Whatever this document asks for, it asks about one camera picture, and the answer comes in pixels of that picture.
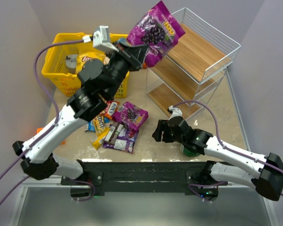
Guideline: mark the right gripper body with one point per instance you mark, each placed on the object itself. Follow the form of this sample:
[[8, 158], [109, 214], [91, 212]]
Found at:
[[165, 131]]

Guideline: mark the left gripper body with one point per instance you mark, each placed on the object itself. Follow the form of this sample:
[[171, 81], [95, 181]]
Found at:
[[129, 57]]

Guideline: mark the purple grape candy bag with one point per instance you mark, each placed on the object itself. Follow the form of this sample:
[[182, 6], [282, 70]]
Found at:
[[159, 30], [131, 116]]

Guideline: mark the dark purple candy bag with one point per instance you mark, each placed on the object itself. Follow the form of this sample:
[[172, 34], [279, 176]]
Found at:
[[125, 141]]

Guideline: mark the Fox's fruits candy bag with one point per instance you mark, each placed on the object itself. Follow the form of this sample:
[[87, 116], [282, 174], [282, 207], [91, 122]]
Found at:
[[110, 109]]

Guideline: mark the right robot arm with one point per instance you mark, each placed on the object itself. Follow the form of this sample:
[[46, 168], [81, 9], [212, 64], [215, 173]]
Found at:
[[260, 172]]

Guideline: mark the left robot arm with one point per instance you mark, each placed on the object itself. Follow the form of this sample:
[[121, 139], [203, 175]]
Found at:
[[99, 84]]

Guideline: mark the green brown tin can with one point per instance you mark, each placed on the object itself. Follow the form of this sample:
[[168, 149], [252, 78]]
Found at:
[[187, 152]]

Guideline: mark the brown chocolate bar wrapper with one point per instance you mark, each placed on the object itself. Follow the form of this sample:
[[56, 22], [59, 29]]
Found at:
[[114, 130]]

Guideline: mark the grey crumpled paper cups pack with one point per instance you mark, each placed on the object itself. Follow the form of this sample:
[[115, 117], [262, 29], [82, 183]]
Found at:
[[71, 61]]

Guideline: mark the blue small snack packet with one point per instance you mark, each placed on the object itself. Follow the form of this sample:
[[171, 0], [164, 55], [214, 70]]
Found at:
[[90, 126]]

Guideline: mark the yellow plastic shopping basket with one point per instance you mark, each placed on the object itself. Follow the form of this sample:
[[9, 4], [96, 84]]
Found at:
[[56, 70]]

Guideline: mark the orange snack box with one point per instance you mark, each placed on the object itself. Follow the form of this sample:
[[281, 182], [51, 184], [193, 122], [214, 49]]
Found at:
[[40, 129]]

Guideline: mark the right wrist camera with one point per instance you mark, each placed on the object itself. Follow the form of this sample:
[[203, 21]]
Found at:
[[174, 112]]

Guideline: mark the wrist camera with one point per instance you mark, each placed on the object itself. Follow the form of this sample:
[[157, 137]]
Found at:
[[101, 40], [174, 112]]

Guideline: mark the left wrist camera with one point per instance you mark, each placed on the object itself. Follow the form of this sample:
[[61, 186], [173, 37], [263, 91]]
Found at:
[[101, 40]]

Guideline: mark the white wire wooden shelf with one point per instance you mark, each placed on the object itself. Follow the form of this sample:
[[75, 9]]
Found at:
[[192, 71]]

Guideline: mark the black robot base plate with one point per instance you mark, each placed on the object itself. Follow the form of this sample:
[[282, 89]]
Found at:
[[145, 177]]

